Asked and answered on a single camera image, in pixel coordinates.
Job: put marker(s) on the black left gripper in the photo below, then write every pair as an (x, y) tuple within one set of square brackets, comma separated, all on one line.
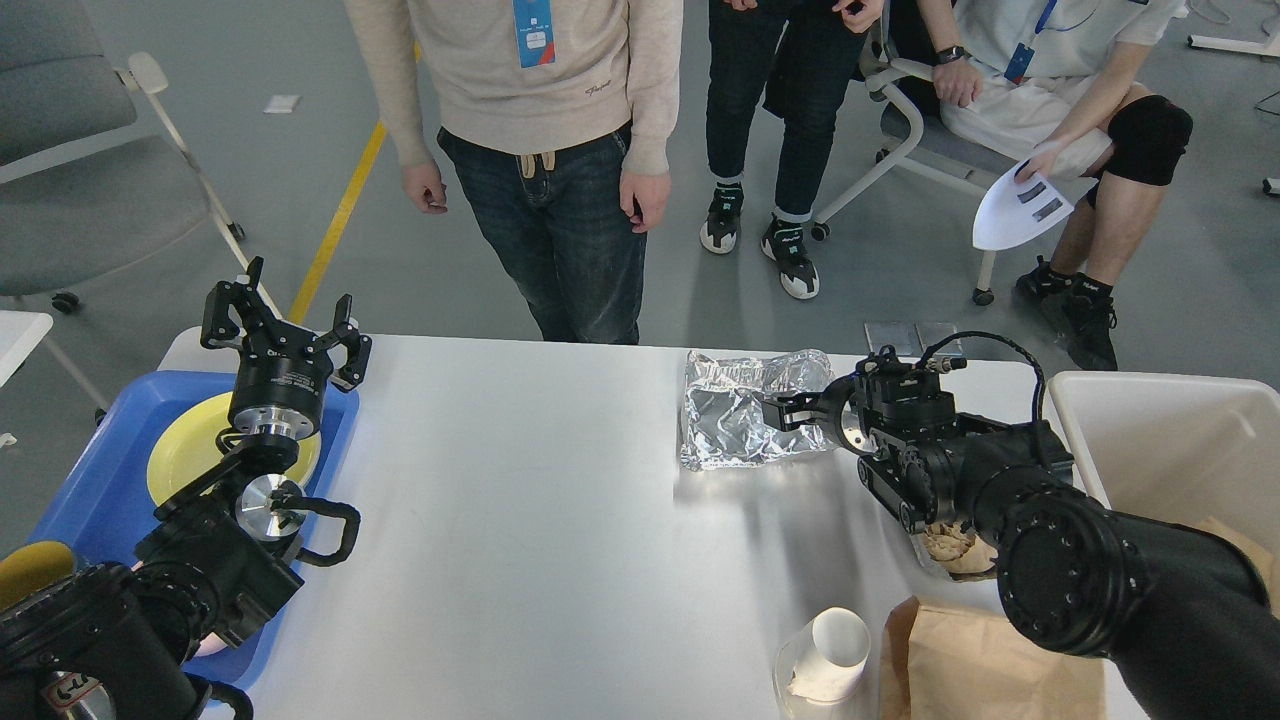
[(278, 393)]

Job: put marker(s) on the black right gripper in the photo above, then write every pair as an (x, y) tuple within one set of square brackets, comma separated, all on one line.
[(834, 410)]

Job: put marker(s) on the aluminium foil sheet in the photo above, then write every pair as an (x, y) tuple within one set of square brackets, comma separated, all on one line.
[(721, 420)]

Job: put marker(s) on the yellow plastic plate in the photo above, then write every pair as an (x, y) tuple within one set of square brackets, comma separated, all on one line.
[(190, 446)]

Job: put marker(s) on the foil ball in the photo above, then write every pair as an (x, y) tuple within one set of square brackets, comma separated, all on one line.
[(952, 552)]

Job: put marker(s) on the brown paper bag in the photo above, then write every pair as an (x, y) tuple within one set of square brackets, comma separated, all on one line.
[(942, 661), (1262, 559)]

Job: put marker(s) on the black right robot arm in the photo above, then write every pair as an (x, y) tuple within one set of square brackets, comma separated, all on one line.
[(1183, 613)]

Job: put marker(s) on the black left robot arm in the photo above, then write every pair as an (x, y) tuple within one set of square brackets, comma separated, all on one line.
[(111, 641)]

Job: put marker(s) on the grey chair at left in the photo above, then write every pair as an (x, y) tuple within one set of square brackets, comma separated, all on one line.
[(95, 175)]

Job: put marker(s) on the white paper cup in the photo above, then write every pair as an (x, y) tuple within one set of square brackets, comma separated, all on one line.
[(818, 670)]

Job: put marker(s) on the white side table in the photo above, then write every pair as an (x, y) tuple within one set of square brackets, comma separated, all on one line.
[(21, 333)]

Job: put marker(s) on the white paper sheets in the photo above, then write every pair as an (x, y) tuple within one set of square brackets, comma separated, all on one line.
[(1013, 213)]

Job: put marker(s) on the teal yellow mug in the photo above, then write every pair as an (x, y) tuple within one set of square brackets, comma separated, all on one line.
[(34, 567)]

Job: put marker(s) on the person in beige sweater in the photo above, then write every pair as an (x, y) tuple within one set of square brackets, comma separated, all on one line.
[(556, 117)]

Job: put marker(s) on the person in dark jeans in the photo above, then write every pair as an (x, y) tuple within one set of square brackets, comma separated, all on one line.
[(797, 59)]

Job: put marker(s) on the beige plastic bin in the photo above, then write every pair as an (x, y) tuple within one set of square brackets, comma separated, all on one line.
[(1176, 449)]

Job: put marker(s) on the seated person in white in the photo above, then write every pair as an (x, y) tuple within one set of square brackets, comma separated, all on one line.
[(1054, 84)]

